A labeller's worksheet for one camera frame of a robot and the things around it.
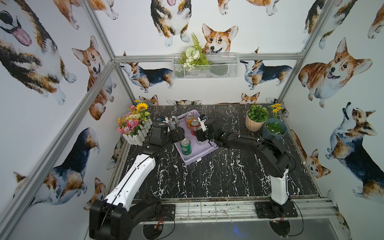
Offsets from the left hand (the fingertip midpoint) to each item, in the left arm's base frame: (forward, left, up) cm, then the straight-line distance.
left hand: (175, 127), depth 82 cm
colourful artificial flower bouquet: (+6, +28, -4) cm, 29 cm away
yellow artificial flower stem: (+16, -62, -3) cm, 64 cm away
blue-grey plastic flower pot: (+8, -62, -13) cm, 64 cm away
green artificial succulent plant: (+15, -52, -7) cm, 54 cm away
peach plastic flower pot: (+10, -49, -14) cm, 51 cm away
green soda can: (-5, -5, -12) cm, 14 cm away
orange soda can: (+16, -6, -11) cm, 21 cm away
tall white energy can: (+10, +4, -9) cm, 14 cm away
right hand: (+8, -15, -9) cm, 19 cm away
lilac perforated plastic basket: (-4, -13, -20) cm, 24 cm away
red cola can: (+10, -10, -11) cm, 18 cm away
